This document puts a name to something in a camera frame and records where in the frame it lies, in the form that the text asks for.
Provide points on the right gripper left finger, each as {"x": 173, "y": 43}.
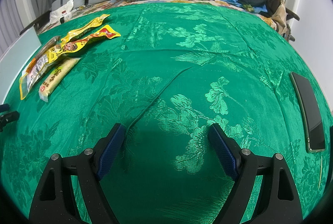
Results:
{"x": 54, "y": 199}

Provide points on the clear orange snack pouch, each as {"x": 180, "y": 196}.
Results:
{"x": 38, "y": 66}

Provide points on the beige noodle packet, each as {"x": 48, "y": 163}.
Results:
{"x": 55, "y": 77}

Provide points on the plain yellow snack packet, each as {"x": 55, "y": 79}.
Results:
{"x": 77, "y": 33}

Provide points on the yellow red snack packet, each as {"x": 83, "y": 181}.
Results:
{"x": 80, "y": 43}

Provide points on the black smartphone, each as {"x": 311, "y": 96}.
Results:
{"x": 312, "y": 120}

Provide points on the white bag on bed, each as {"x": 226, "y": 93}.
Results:
{"x": 62, "y": 14}

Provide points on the green brocade bedspread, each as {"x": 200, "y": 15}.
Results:
{"x": 175, "y": 69}

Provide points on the beige patterned garment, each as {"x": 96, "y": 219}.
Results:
{"x": 278, "y": 13}

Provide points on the blue cloth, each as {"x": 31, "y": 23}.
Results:
{"x": 248, "y": 8}

